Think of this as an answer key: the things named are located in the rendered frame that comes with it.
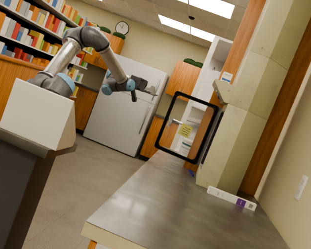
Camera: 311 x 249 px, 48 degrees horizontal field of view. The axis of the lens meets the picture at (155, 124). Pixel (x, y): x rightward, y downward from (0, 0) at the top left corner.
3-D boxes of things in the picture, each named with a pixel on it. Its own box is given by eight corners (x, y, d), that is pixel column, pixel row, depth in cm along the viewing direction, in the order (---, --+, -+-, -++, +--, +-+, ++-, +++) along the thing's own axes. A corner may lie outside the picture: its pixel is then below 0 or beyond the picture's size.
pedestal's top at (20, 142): (-21, 130, 147) (-19, 121, 146) (19, 127, 178) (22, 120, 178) (45, 159, 142) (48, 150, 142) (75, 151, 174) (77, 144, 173)
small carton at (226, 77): (227, 85, 197) (231, 75, 196) (228, 84, 192) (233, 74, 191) (219, 82, 197) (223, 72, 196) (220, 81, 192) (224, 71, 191)
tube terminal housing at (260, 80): (232, 188, 219) (280, 74, 213) (239, 201, 187) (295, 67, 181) (195, 173, 222) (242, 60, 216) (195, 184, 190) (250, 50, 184)
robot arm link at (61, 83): (56, 87, 158) (70, 69, 167) (35, 88, 165) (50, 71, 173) (68, 107, 166) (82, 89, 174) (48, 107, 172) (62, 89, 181)
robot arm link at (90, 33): (103, 19, 190) (138, 83, 223) (87, 21, 195) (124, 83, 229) (94, 32, 183) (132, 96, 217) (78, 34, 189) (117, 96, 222)
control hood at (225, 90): (223, 104, 218) (229, 90, 217) (228, 103, 186) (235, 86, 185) (206, 98, 219) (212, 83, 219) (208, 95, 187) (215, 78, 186)
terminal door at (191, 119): (196, 165, 220) (219, 106, 217) (153, 146, 228) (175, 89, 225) (196, 165, 221) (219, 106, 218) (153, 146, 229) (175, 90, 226)
